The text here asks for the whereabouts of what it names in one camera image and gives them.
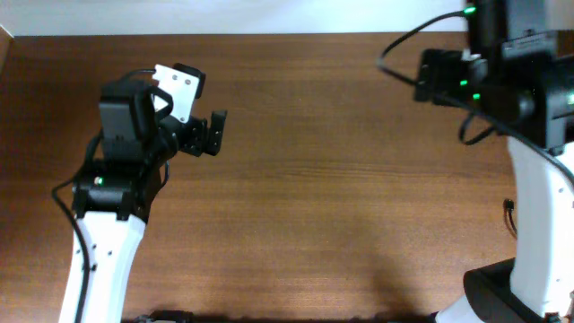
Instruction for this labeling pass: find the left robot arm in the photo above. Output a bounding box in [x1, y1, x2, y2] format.
[59, 79, 227, 322]

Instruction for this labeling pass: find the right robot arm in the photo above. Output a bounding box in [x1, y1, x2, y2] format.
[414, 1, 573, 322]

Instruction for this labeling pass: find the black usb cable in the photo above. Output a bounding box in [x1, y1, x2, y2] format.
[502, 197, 519, 238]

